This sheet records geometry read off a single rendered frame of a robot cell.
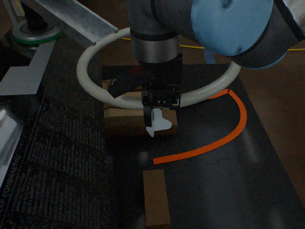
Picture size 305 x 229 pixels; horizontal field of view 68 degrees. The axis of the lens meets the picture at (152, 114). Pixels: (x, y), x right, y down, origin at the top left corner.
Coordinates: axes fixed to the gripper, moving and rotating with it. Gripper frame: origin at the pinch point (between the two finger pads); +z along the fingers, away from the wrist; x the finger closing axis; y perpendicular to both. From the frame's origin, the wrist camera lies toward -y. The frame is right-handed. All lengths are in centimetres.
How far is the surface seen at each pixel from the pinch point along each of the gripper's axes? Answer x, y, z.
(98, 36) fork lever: 37.5, -23.8, -5.4
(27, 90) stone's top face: 14.8, -42.9, 2.6
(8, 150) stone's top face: -8.6, -35.8, 3.5
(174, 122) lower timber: 71, 4, 72
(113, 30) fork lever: 38.1, -17.8, -7.5
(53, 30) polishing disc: 52, -49, -1
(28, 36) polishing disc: 45, -57, -1
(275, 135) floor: 78, 77, 88
